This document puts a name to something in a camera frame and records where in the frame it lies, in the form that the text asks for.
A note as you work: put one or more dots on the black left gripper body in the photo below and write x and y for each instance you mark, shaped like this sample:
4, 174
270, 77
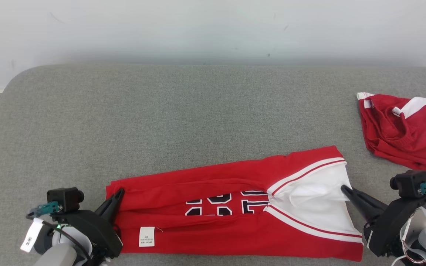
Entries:
94, 229

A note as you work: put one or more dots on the red jersey with white sleeves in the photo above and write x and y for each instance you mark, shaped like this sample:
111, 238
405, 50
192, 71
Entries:
216, 229

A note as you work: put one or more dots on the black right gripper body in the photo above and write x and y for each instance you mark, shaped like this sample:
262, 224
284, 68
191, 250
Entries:
388, 229

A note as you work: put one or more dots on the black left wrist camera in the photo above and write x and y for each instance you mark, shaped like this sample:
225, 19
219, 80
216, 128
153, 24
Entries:
65, 199

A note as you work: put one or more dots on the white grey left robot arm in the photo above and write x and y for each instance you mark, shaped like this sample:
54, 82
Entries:
57, 256

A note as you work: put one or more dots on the red shorts with white stripes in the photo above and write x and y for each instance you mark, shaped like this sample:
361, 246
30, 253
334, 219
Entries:
409, 136

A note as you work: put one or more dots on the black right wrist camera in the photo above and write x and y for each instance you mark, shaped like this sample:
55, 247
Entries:
409, 183

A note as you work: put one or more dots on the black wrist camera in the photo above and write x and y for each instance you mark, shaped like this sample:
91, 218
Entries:
65, 199
409, 183

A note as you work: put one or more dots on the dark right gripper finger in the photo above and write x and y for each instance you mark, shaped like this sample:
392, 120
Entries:
361, 208
374, 203

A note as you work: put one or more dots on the teal left camera plug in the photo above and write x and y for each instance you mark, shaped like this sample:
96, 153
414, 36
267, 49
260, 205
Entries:
46, 208

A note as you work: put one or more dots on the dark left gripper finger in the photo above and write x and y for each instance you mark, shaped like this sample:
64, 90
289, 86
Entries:
109, 210

